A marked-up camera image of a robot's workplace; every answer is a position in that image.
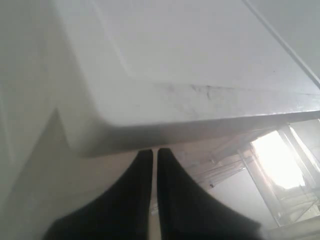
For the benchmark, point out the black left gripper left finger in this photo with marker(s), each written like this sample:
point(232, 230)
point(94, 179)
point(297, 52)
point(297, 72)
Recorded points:
point(120, 213)

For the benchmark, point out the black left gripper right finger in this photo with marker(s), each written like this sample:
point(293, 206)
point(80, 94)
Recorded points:
point(188, 212)

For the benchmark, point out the white translucent drawer cabinet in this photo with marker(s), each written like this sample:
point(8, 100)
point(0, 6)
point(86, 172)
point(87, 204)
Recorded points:
point(86, 83)

